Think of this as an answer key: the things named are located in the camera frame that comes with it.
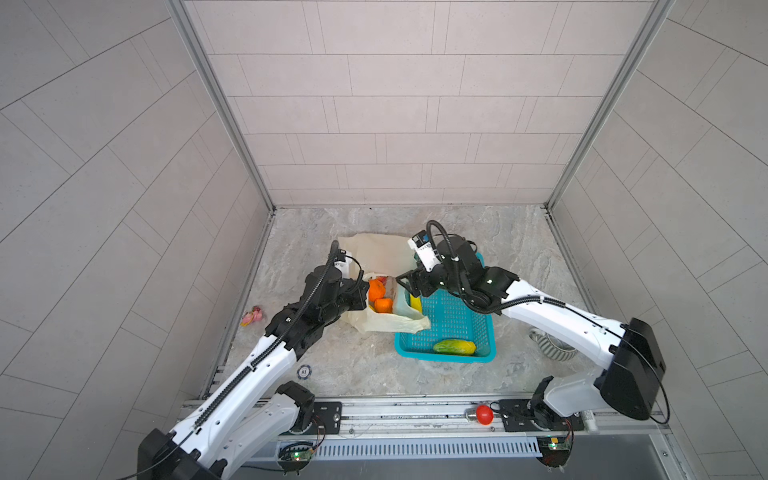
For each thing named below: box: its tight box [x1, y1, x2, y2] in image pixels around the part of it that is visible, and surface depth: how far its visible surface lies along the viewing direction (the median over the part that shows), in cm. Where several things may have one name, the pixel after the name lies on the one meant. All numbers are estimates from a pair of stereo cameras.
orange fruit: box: [368, 279, 385, 302], surface depth 91 cm
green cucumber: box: [433, 339, 477, 355], surface depth 80 cm
